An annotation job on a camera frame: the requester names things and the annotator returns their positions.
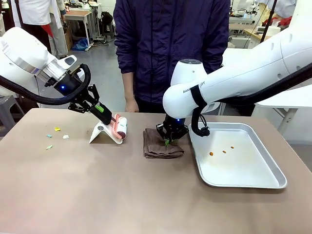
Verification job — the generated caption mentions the light wooden workbench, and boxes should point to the light wooden workbench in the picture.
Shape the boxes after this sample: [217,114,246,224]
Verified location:
[229,23,272,47]

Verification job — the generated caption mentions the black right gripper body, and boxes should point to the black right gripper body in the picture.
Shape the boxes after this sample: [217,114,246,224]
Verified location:
[160,114,189,134]

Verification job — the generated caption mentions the pink lint roller black handle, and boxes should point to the pink lint roller black handle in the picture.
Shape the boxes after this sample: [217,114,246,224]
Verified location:
[89,103,129,141]

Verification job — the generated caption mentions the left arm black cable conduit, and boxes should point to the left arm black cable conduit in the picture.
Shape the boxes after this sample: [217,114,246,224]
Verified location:
[0,63,91,106]

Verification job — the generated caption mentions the person's purple jacket torso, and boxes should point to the person's purple jacket torso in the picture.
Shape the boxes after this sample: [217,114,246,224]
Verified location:
[113,0,231,115]

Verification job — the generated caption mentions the person's right hand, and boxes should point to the person's right hand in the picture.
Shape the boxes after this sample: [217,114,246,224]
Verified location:
[124,98,139,113]

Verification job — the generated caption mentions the black stool with bag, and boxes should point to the black stool with bag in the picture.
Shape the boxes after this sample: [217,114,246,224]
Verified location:
[100,11,116,39]

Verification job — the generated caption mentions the background desk wooden top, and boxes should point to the background desk wooden top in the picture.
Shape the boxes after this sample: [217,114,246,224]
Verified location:
[63,9,95,49]

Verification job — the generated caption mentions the white folded stand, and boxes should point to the white folded stand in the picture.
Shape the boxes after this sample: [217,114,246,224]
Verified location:
[89,119,124,145]

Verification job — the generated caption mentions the person's right forearm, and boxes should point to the person's right forearm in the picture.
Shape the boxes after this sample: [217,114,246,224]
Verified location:
[121,72,136,100]

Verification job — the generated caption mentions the cardboard box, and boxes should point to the cardboard box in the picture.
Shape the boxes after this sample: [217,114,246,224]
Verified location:
[64,25,74,51]

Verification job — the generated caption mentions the black pole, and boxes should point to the black pole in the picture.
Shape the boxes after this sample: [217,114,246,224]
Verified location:
[262,0,278,41]

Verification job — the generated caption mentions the silver metal tray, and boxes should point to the silver metal tray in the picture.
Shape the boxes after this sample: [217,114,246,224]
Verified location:
[187,122,288,189]

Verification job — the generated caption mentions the blue plastic bag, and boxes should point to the blue plastic bag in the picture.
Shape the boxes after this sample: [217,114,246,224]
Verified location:
[72,38,90,52]

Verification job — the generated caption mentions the brown cloth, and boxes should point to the brown cloth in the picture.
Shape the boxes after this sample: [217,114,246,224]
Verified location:
[142,128,185,159]

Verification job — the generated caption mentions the grey plastic stool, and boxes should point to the grey plastic stool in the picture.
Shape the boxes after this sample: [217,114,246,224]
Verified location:
[0,95,25,137]

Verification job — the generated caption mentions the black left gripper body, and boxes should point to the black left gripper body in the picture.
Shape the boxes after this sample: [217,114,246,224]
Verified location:
[53,71,89,99]

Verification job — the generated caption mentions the white side table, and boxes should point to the white side table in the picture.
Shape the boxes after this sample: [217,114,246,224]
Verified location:
[220,47,312,142]

